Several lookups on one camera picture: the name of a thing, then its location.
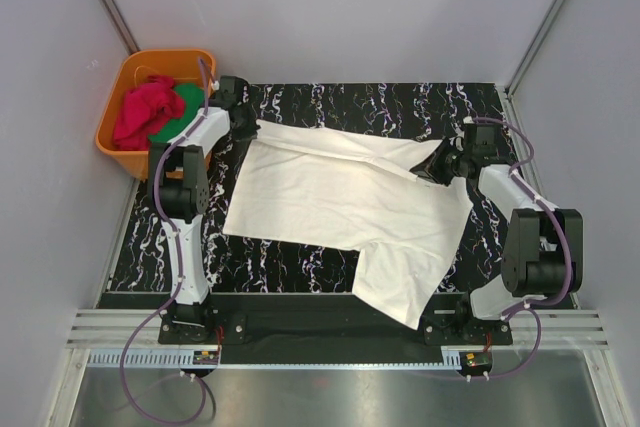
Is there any aluminium frame rail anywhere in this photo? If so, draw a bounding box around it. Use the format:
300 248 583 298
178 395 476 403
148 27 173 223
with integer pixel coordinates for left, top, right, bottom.
66 309 608 350

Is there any orange plastic basket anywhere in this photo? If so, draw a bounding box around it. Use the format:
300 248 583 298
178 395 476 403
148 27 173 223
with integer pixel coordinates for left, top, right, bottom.
95 48 216 180

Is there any right electronics board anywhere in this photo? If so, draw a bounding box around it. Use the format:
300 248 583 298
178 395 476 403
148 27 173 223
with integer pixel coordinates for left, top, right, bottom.
461 351 493 375

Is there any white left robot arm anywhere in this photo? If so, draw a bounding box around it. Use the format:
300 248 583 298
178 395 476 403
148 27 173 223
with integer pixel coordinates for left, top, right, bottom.
148 76 259 306

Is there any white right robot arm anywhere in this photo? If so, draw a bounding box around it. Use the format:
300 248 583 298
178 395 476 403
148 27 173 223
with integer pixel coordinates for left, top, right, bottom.
410 117 583 344

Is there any green t-shirt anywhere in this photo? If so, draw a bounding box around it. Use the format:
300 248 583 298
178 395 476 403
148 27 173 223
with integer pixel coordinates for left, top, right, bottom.
148 83 204 143

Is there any white Coca-Cola t-shirt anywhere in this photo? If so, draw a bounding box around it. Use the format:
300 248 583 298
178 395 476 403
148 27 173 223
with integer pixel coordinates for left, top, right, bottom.
223 120 472 329

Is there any left electronics board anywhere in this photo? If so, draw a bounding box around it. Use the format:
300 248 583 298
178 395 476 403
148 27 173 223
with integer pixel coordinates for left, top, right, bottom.
193 350 220 365

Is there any black marbled table mat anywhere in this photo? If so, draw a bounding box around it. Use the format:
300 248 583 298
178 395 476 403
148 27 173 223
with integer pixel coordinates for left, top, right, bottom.
104 83 514 296

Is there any electronics board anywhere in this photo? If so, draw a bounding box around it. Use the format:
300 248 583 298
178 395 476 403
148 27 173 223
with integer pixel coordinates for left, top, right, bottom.
193 350 220 365
461 351 493 375

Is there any red t-shirt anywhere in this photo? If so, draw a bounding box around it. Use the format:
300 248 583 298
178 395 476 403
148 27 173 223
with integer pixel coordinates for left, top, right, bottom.
113 75 183 151

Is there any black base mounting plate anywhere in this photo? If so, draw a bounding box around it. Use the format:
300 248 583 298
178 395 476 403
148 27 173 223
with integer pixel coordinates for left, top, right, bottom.
159 293 513 347

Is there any white slotted cable duct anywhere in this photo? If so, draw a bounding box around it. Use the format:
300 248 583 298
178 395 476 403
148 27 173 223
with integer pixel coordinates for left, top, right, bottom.
88 348 461 370

